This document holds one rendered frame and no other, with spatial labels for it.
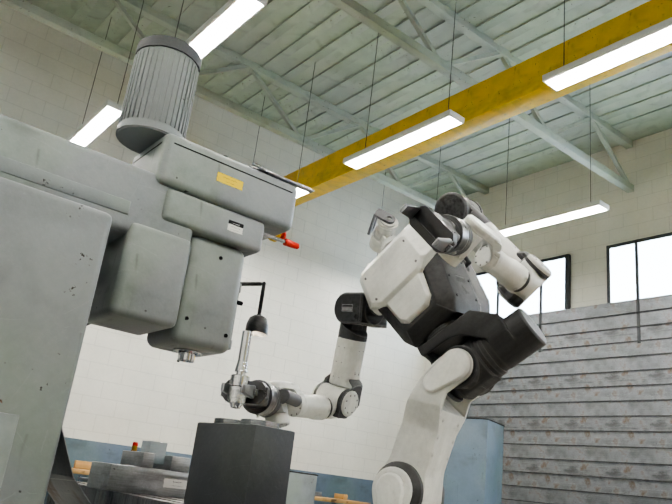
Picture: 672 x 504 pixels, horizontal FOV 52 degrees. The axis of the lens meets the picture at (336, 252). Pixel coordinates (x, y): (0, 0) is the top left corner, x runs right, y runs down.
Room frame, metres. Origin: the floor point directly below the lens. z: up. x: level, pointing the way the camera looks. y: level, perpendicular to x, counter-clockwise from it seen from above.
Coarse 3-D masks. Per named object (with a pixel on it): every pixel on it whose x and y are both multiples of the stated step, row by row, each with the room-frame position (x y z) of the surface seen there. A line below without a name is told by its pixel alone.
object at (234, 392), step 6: (234, 378) 1.68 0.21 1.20; (234, 384) 1.68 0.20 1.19; (240, 384) 1.68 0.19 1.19; (228, 390) 1.69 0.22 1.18; (234, 390) 1.68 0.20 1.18; (240, 390) 1.68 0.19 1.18; (228, 396) 1.68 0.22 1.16; (234, 396) 1.67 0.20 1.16; (240, 396) 1.68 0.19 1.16; (246, 396) 1.69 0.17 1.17; (228, 402) 1.70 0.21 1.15; (240, 402) 1.68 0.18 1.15
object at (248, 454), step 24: (216, 432) 1.64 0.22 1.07; (240, 432) 1.58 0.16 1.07; (264, 432) 1.56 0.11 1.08; (288, 432) 1.61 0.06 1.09; (192, 456) 1.69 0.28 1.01; (216, 456) 1.63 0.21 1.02; (240, 456) 1.57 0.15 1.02; (264, 456) 1.57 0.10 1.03; (288, 456) 1.62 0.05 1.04; (192, 480) 1.68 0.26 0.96; (216, 480) 1.62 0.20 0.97; (240, 480) 1.56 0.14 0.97; (264, 480) 1.57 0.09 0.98; (288, 480) 1.62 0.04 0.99
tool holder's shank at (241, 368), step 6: (246, 330) 1.69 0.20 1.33; (246, 336) 1.69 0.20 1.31; (246, 342) 1.69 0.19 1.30; (240, 348) 1.69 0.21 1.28; (246, 348) 1.69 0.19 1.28; (240, 354) 1.69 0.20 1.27; (246, 354) 1.69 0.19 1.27; (240, 360) 1.69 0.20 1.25; (246, 360) 1.69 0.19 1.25; (240, 366) 1.68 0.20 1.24; (246, 366) 1.69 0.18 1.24; (240, 372) 1.69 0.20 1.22; (246, 372) 1.70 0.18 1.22
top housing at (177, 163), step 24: (168, 144) 1.76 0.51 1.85; (192, 144) 1.80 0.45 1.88; (144, 168) 1.85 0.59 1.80; (168, 168) 1.76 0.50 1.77; (192, 168) 1.80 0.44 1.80; (216, 168) 1.85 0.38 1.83; (240, 168) 1.90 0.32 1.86; (192, 192) 1.82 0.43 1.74; (216, 192) 1.86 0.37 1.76; (240, 192) 1.90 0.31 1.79; (264, 192) 1.95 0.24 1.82; (288, 192) 2.00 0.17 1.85; (264, 216) 1.96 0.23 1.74; (288, 216) 2.01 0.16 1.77
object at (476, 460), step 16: (464, 432) 7.66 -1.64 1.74; (480, 432) 7.56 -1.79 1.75; (496, 432) 7.76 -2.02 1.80; (464, 448) 7.65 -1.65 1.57; (480, 448) 7.55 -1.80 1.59; (496, 448) 7.78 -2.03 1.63; (448, 464) 7.75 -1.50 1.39; (464, 464) 7.65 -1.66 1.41; (480, 464) 7.55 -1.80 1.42; (496, 464) 7.80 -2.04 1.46; (304, 480) 6.82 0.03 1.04; (448, 480) 7.74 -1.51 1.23; (464, 480) 7.64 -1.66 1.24; (480, 480) 7.54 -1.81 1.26; (496, 480) 7.81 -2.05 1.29; (288, 496) 6.70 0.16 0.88; (304, 496) 6.83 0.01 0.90; (448, 496) 7.74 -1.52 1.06; (464, 496) 7.64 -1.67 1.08; (480, 496) 7.54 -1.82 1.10; (496, 496) 7.83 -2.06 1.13
